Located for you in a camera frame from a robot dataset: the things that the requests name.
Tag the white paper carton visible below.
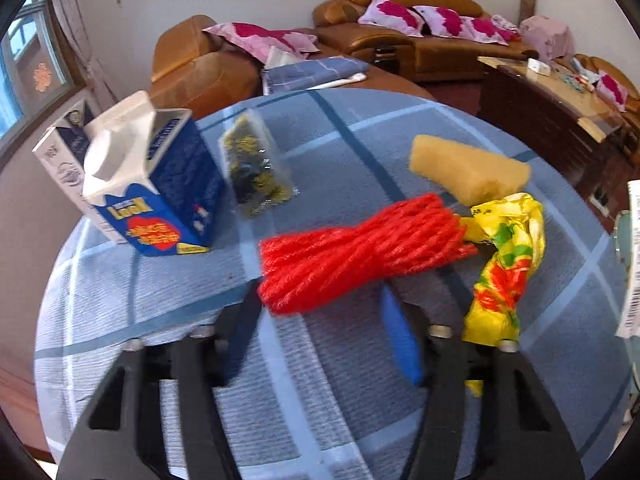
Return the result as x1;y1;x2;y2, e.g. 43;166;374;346
32;99;131;246

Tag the brown leather sofa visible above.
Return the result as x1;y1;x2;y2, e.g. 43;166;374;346
305;0;541;101

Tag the red rope bundle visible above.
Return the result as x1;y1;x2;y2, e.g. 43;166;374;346
256;193;478;317

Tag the blue folded cloth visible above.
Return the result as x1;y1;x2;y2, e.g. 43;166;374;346
260;56;371;96

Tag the window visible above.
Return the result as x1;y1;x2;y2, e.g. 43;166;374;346
0;0;86;146

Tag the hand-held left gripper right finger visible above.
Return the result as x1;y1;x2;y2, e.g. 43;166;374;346
378;285;586;480

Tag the brown leather side chair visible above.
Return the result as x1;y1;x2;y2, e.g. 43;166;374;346
572;54;640;111

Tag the pink cloth cover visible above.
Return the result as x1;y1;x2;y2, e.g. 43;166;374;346
520;15;576;61

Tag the yellow sponge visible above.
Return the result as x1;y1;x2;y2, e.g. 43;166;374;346
410;135;532;207

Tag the yellow printed wrapper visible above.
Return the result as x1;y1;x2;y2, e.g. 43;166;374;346
457;192;547;396

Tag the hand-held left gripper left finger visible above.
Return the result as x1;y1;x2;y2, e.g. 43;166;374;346
56;280;266;480

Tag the white barcode packet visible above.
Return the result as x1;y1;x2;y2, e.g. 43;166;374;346
616;180;640;338

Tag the dark wooden coffee table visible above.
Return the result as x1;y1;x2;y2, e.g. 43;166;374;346
477;55;640;216

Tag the clear packet of dried flowers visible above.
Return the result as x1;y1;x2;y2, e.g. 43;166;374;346
220;110;301;218

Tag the brown leather armchair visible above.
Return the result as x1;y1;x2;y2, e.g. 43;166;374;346
149;15;266;121

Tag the large pink flowered pillow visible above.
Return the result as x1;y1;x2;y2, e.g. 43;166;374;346
202;22;321;61

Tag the pink curtain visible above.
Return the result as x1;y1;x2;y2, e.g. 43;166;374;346
50;0;118;106

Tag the blue milk carton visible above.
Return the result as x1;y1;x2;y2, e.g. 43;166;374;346
81;91;226;258

